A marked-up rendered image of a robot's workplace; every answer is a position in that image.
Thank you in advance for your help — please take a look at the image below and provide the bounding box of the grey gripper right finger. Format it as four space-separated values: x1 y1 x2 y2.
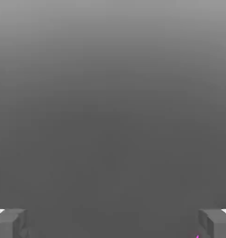
198 208 226 238

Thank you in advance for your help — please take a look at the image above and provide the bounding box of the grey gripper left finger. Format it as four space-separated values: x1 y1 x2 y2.
0 208 28 238

